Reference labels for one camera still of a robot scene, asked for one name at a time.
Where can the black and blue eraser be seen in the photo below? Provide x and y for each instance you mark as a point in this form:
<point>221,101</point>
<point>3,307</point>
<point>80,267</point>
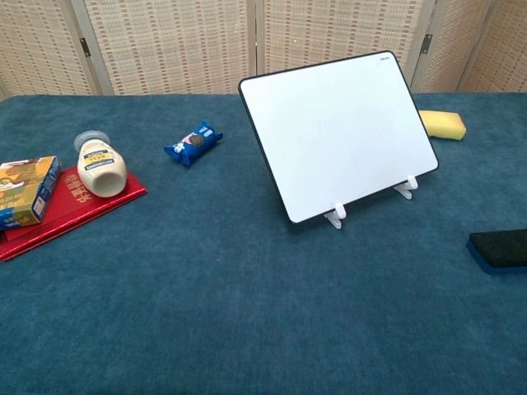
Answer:
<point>500,249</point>

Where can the red hardcover book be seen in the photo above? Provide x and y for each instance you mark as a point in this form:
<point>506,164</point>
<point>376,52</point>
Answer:
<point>70,214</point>

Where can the blue cookie packet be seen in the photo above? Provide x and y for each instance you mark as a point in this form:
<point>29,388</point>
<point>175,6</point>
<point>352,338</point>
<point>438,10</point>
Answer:
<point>192,145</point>

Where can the white mayonnaise bottle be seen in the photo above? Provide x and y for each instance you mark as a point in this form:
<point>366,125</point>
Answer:
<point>100,169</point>

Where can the white plastic board stand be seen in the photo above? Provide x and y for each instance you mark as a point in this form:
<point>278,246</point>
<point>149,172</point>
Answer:
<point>338,216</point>

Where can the woven folding screen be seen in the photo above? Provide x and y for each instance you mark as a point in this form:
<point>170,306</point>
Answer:
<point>173,41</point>

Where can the yellow sponge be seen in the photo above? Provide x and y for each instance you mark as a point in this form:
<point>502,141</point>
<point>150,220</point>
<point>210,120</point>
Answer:
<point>444,124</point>

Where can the black screen hinge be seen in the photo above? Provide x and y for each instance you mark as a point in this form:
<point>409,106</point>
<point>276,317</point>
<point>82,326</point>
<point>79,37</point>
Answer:
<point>85,46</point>
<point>426,43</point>

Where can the white board with black frame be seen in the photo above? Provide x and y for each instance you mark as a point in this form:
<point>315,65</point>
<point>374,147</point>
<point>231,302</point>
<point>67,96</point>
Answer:
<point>337,136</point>

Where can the blue table cloth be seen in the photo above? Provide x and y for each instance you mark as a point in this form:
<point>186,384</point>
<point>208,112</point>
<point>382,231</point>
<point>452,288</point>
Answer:
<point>206,288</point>

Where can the yellow blue carton box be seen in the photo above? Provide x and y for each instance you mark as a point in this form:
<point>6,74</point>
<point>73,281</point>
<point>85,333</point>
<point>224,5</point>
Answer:
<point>24,189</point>

